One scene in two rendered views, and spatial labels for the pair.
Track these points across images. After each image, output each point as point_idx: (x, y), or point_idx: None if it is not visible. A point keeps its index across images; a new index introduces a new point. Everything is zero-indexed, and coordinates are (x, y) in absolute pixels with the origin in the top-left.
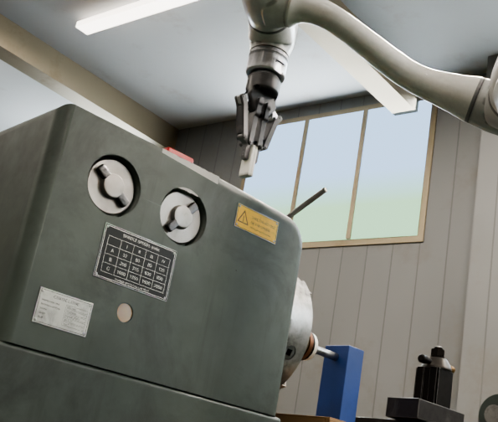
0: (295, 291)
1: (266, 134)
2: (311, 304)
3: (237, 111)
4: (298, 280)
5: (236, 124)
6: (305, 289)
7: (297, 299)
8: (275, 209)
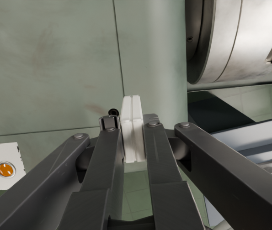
0: (237, 77)
1: (205, 184)
2: (260, 77)
3: None
4: (262, 65)
5: (40, 163)
6: (266, 70)
7: (234, 80)
8: (134, 171)
